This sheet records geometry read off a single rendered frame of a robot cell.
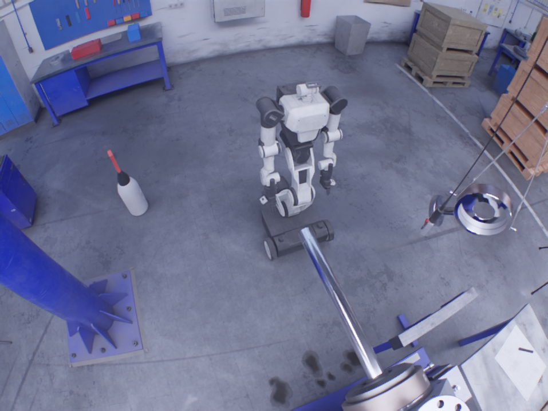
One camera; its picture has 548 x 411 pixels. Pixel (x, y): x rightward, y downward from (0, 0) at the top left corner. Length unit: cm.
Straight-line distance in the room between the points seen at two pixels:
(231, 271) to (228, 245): 24
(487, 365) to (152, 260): 265
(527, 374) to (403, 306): 125
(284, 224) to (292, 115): 116
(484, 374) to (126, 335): 251
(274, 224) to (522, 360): 218
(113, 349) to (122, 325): 22
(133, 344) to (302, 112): 206
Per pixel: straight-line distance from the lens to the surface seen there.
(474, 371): 187
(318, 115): 171
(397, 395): 117
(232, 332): 239
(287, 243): 241
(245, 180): 305
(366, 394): 120
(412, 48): 581
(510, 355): 207
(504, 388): 202
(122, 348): 257
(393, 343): 172
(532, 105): 483
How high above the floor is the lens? 234
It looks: 55 degrees down
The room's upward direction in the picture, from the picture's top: 3 degrees clockwise
